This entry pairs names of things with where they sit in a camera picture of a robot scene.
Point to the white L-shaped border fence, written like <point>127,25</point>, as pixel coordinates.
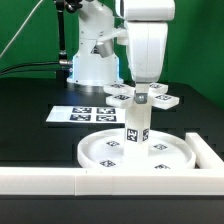
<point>206,179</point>

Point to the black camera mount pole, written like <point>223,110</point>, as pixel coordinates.
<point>71,6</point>

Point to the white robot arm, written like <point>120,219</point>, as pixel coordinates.
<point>89,68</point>

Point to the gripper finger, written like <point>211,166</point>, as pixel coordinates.
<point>141,93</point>

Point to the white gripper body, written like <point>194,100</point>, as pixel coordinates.
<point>145,48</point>

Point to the white round table top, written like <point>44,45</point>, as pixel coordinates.
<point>109,149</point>

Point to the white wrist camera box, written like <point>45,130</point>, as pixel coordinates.
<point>145,10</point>

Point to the white marker sheet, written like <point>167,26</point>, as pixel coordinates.
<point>81,114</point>

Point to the white cross-shaped table base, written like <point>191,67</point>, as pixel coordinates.
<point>122,96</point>

